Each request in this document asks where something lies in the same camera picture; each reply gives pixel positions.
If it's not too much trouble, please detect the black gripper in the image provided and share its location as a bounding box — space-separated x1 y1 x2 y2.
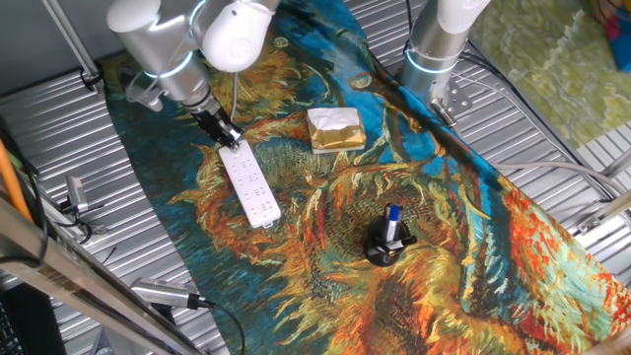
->
189 98 244 149

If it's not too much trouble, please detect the white power strip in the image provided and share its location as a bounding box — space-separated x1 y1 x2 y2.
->
218 139 282 230

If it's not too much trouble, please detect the gold white tissue pack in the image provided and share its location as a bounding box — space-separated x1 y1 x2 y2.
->
306 106 368 155

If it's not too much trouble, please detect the sunflower painting tablecloth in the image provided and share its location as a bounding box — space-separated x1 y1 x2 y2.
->
101 0 631 355

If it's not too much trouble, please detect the grey metal pole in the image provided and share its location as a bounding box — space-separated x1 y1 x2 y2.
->
40 0 105 94

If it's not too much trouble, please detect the blue capped white marker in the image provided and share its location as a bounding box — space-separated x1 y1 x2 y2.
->
384 203 401 244

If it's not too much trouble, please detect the black pen holder cup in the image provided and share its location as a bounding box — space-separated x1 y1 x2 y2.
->
363 216 413 268

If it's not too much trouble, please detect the black pen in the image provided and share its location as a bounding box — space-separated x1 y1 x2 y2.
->
386 235 419 250

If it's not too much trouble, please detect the black monitor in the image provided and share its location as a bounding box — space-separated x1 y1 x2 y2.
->
0 283 68 355

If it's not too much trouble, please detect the green patterned cloth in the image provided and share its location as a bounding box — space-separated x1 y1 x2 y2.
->
467 0 631 149

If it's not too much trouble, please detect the aluminium profile bar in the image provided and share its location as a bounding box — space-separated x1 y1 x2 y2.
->
573 189 631 237

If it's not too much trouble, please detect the blue red colourful item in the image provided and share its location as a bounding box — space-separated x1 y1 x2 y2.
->
590 0 631 74

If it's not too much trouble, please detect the grey power strip cable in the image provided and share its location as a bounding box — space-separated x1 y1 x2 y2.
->
228 71 241 127

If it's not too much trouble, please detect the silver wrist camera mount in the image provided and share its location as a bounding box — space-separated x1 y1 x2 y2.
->
123 72 166 113

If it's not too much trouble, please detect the small silver camera on stand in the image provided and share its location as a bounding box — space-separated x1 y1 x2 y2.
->
58 174 107 237

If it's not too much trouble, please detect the silver ribbed depth camera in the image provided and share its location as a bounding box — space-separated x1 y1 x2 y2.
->
129 276 208 326

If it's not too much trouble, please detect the black camera cable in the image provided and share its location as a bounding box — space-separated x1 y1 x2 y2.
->
196 294 246 355

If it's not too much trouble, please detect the aluminium frame beam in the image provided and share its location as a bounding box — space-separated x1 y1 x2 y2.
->
0 196 201 355

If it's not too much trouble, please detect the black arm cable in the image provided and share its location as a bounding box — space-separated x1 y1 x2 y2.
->
400 0 414 45

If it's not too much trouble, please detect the orange cable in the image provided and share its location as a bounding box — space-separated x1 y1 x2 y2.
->
0 139 34 224

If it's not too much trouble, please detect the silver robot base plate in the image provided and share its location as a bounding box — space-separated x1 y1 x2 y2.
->
427 78 474 130

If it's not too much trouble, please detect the black base cable bundle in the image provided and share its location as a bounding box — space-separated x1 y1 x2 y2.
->
456 48 620 203

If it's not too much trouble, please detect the thick grey cable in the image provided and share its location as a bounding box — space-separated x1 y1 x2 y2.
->
492 160 627 196

